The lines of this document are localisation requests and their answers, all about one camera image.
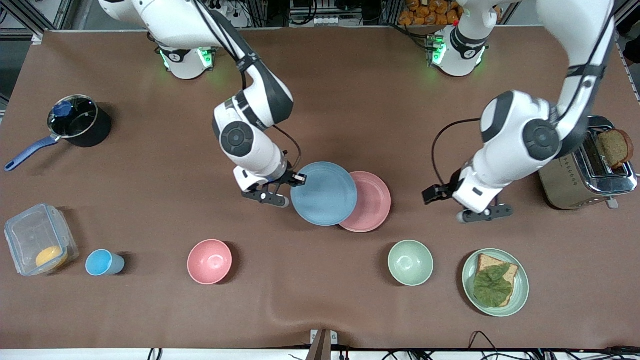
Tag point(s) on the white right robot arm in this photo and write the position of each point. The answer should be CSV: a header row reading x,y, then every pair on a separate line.
x,y
262,155

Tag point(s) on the green plate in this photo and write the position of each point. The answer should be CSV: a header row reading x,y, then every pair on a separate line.
x,y
521,290

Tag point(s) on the pink bowl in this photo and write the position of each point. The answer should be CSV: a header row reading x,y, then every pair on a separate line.
x,y
209,262

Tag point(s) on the pink plate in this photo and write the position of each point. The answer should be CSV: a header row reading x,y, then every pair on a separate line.
x,y
372,202

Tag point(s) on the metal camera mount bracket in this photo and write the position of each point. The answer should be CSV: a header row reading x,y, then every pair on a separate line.
x,y
322,345

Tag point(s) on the glass lid blue knob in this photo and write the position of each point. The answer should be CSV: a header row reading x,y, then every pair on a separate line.
x,y
75,117

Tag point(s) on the brown bread slice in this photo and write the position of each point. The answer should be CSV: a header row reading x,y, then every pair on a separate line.
x,y
510,272

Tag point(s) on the green lettuce leaf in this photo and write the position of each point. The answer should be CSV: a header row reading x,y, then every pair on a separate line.
x,y
492,286

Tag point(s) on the blue plastic cup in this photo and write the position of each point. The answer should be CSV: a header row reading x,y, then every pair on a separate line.
x,y
102,263

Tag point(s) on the clear plastic food container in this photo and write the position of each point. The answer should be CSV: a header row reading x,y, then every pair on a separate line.
x,y
30,235

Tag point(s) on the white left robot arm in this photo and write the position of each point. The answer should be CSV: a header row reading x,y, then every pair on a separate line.
x,y
510,150

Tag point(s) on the blue plate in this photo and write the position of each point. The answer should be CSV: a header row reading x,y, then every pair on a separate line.
x,y
324,194

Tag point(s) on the beige chrome toaster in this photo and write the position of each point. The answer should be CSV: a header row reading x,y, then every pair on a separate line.
x,y
575,187

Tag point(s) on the green bowl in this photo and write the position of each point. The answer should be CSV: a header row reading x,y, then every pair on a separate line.
x,y
410,263

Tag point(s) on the brown table cover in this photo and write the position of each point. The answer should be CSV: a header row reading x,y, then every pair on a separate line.
x,y
150,150

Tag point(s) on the dark toast slice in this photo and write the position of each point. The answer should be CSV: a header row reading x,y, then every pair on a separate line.
x,y
616,148

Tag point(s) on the bag of orange buns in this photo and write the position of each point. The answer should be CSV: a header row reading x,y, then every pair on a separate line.
x,y
430,12

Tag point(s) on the white power strip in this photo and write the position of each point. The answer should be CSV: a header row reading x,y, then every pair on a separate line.
x,y
225,15

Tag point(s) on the aluminium frame profile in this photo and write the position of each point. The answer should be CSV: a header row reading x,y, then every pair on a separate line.
x,y
45,17

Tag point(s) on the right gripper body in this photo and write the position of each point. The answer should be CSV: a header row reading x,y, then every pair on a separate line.
x,y
285,176

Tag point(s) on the yellow round food piece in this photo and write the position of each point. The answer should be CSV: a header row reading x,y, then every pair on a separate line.
x,y
51,257

